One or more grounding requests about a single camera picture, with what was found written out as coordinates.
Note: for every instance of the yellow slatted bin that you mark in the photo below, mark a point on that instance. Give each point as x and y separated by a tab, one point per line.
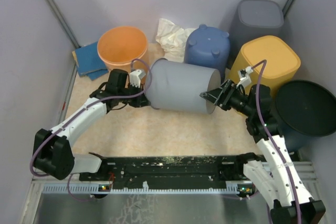
282	61

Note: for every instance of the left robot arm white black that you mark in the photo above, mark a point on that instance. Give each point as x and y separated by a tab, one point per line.
52	153

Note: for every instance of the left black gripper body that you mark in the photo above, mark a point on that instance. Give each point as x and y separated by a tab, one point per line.
135	102

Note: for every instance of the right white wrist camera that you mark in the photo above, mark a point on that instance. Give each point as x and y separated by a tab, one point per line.
244	77

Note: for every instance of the left aluminium corner post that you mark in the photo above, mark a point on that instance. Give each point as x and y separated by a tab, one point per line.
62	21

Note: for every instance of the grey slatted bin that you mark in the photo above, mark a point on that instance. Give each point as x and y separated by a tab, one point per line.
253	19

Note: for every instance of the tan printed paper bucket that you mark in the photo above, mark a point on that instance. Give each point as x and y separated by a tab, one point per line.
120	45

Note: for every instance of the blue cloth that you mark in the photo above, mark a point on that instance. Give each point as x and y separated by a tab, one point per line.
89	63

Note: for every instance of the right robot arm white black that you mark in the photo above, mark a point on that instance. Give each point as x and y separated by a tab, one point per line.
286	196

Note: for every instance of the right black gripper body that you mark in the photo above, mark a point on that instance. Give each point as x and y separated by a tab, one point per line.
233	99

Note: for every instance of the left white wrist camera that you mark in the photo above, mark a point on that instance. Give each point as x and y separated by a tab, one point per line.
135	77

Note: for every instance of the white comb cable duct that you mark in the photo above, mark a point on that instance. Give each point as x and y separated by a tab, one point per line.
96	188

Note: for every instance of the white crumpled cloth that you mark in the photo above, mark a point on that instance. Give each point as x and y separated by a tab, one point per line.
172	39

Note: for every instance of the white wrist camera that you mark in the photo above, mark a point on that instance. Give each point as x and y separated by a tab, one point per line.
135	77
244	77

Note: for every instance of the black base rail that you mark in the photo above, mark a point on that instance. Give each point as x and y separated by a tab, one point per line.
171	172

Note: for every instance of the grey translucent round bin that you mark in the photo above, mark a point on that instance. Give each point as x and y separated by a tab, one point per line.
177	86

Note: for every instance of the left aluminium floor rail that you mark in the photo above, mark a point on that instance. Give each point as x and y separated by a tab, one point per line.
67	96

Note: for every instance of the front aluminium frame rail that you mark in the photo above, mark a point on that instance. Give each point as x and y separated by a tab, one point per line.
305	170

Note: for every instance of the dark navy round bin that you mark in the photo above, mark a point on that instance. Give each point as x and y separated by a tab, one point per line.
305	111

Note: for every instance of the blue round bin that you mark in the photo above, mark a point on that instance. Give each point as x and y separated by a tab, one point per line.
208	47

